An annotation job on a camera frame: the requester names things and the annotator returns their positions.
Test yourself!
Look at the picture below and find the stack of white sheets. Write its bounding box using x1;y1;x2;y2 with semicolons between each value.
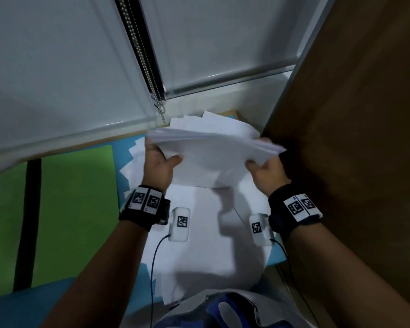
146;110;288;189

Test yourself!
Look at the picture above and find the thin black cable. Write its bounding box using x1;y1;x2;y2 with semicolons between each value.
149;234;172;328
271;239;321;328

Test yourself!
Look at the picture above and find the person's left forearm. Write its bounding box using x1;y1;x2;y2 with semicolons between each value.
39;218;151;328

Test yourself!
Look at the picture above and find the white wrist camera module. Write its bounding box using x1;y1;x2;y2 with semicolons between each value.
248;214;274;248
167;207;191;243

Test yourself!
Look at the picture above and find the blue table cover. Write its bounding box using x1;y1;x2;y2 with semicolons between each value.
0;110;288;328

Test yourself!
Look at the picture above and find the black strip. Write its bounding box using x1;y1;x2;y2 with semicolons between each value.
13;158;42;293

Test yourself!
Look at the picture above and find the metal bead chain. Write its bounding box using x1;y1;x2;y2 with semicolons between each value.
117;0;168;126

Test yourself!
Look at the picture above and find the wide white roller blind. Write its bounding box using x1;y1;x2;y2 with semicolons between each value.
0;0;159;158

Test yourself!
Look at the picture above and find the narrow white roller blind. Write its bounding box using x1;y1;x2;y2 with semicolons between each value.
138;0;329;99

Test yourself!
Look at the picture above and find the black wristband with square markers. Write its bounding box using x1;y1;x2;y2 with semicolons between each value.
118;184;172;233
268;183;324;241

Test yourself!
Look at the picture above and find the person's white and blue shirt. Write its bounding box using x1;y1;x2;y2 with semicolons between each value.
121;288;315;328

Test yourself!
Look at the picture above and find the green mat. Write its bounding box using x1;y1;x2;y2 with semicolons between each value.
0;145;121;300

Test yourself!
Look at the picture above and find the person's right hand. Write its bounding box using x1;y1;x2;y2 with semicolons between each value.
245;137;292;198

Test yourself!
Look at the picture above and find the loose pile of white paper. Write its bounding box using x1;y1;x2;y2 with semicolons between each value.
119;136;278;308

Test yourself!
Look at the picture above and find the person's right forearm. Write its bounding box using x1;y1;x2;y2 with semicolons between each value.
283;219;410;328

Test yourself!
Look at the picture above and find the person's left hand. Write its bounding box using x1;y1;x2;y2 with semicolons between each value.
138;137;184;196

